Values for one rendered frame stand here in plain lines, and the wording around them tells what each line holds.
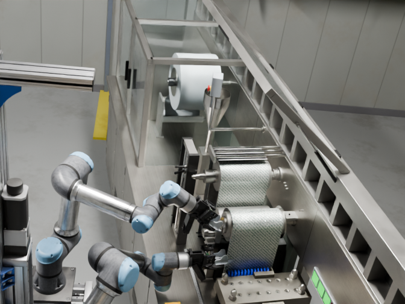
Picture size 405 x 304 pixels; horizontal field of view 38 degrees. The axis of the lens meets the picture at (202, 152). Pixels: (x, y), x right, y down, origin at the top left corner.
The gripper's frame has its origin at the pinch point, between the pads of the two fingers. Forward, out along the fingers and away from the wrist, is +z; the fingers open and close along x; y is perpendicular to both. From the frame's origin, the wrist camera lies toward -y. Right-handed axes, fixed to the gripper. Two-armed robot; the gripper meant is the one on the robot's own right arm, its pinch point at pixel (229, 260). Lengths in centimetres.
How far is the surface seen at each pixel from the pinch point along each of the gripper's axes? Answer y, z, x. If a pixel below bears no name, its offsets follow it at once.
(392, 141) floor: -109, 271, 268
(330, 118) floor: -109, 222, 316
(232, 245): 9.1, -0.5, -0.3
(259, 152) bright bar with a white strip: 36, 18, 33
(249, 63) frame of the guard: 93, -5, 8
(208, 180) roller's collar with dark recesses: 24.4, -6.7, 27.9
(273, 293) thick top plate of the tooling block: -6.0, 16.8, -16.0
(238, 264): -2.5, 4.4, -0.2
